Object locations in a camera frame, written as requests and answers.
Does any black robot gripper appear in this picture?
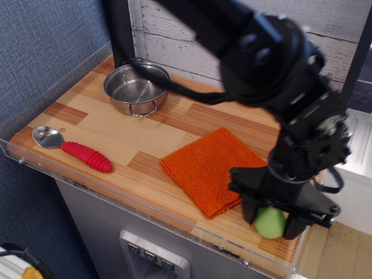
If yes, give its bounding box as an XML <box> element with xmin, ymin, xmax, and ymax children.
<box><xmin>229</xmin><ymin>151</ymin><xmax>340</xmax><ymax>240</ymax></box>

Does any green plastic pear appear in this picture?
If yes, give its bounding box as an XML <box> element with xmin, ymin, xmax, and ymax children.
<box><xmin>254</xmin><ymin>207</ymin><xmax>286</xmax><ymax>239</ymax></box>

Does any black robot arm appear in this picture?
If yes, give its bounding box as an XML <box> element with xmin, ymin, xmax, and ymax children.
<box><xmin>162</xmin><ymin>1</ymin><xmax>350</xmax><ymax>239</ymax></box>

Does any clear acrylic table guard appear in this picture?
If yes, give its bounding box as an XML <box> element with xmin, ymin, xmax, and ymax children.
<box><xmin>1</xmin><ymin>40</ymin><xmax>302</xmax><ymax>278</ymax></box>

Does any orange folded cloth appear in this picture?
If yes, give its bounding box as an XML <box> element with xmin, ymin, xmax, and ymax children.
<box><xmin>160</xmin><ymin>127</ymin><xmax>266</xmax><ymax>220</ymax></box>

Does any grey cabinet control panel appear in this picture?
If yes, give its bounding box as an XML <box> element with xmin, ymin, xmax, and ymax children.
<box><xmin>119</xmin><ymin>229</ymin><xmax>191</xmax><ymax>278</ymax></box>

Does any small stainless steel pot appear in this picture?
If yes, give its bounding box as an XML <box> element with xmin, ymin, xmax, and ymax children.
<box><xmin>103</xmin><ymin>62</ymin><xmax>168</xmax><ymax>117</ymax></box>

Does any black vertical frame post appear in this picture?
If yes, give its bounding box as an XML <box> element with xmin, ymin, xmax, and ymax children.
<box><xmin>101</xmin><ymin>0</ymin><xmax>135</xmax><ymax>68</ymax></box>

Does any red handled metal spoon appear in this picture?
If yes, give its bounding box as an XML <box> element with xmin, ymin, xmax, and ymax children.
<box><xmin>31</xmin><ymin>126</ymin><xmax>113</xmax><ymax>173</ymax></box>

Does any yellow object with black cable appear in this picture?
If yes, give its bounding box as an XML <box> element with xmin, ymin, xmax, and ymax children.
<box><xmin>1</xmin><ymin>247</ymin><xmax>57</xmax><ymax>279</ymax></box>

